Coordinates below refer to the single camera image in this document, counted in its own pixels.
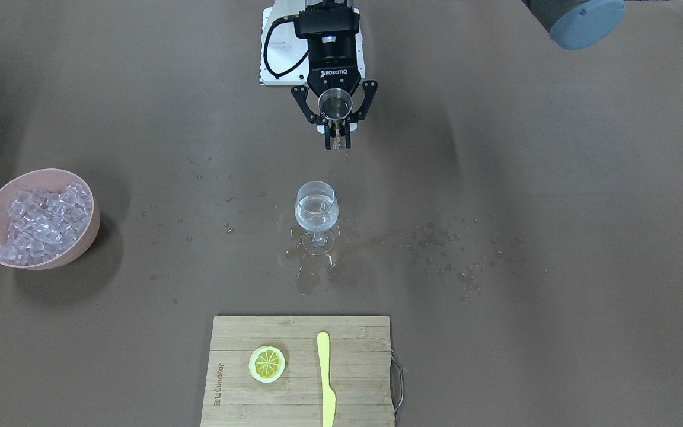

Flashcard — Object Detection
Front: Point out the yellow plastic knife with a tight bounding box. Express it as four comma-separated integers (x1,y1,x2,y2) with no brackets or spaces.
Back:
317,332,337,426

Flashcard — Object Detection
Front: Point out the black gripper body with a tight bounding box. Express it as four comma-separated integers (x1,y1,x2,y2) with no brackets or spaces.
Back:
293,1,362,95

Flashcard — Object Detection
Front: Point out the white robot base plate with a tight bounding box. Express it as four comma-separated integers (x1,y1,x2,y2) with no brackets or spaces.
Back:
260,1,365,85

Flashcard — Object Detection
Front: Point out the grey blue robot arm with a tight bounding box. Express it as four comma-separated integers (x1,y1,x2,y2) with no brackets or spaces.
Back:
272,1,625,149

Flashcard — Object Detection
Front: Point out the yellow lemon slice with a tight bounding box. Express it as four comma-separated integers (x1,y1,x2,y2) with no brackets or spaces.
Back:
248,346,286,383

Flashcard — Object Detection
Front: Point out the clear ice cubes pile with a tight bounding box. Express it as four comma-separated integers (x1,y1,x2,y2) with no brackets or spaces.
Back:
0,181,93,266

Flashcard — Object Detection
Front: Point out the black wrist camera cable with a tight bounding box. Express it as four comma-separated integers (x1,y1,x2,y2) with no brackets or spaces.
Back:
263,15,309,79

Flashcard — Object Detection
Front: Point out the clear wine glass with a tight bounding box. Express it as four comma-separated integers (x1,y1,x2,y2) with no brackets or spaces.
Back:
295,181,339,255

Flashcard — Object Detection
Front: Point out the steel measuring jigger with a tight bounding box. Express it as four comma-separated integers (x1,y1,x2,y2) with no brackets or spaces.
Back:
319,88,353,149

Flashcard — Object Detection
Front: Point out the bamboo cutting board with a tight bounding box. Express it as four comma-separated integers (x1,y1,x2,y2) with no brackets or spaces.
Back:
200,314,403,426

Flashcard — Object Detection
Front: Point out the pink bowl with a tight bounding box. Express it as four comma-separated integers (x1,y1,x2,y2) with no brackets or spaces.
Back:
0,168,101,270

